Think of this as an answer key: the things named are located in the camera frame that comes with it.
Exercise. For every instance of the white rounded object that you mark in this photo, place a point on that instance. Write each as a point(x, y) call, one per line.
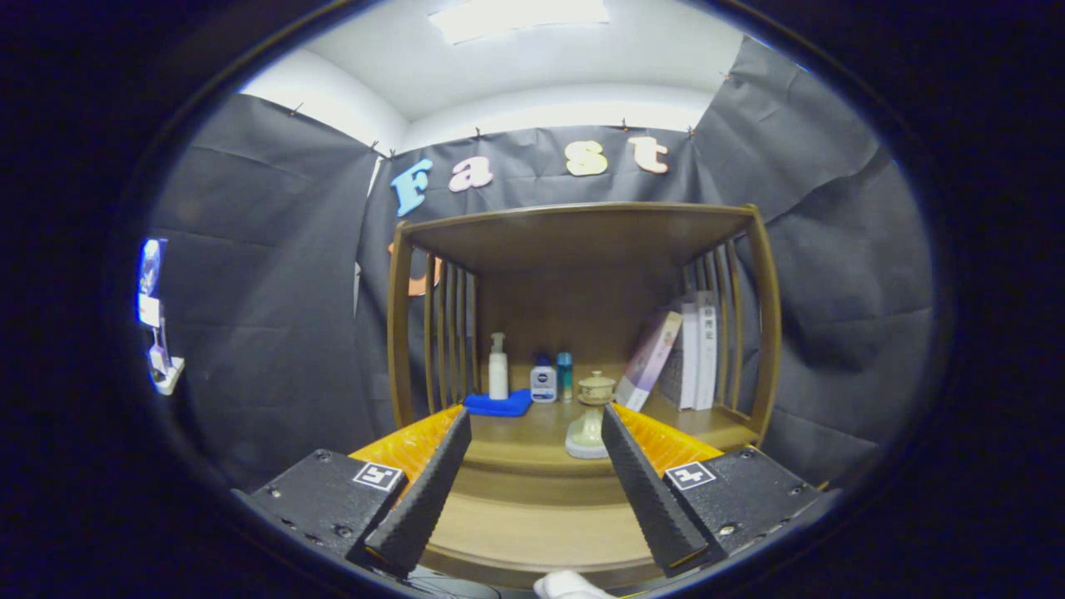
point(570, 586)

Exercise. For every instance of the beige lidded teacup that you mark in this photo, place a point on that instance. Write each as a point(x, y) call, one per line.
point(596, 388)

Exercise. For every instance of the wooden countertop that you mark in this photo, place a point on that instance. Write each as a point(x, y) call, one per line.
point(524, 441)

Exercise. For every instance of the wooden drawer with black knob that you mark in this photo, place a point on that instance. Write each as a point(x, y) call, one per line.
point(532, 532)

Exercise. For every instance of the wooden cabinet with slatted sides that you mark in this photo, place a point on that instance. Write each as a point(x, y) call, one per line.
point(582, 241)

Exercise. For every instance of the purple and white book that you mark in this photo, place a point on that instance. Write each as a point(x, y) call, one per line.
point(649, 362)

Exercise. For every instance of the plain white book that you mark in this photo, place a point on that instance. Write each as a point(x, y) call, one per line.
point(689, 366)

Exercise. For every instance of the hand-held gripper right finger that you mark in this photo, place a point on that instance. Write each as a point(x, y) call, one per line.
point(645, 499)

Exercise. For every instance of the teal slim bottle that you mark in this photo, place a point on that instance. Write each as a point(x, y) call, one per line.
point(565, 374)

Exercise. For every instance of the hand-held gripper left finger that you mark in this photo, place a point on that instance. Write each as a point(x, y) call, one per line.
point(428, 499)

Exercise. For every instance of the blue folded cloth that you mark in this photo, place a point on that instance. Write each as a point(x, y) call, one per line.
point(499, 405)

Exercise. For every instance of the white book with black lettering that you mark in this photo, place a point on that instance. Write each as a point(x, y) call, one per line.
point(707, 366)

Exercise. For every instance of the pale green object grey base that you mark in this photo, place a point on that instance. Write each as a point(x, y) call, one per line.
point(589, 428)

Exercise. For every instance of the white pump bottle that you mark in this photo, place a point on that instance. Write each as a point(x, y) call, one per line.
point(498, 378)

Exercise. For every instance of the dark patterned book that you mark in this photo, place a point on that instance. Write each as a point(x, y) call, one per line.
point(671, 374)

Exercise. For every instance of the white lotion bottle blue cap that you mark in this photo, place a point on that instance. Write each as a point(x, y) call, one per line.
point(543, 387)

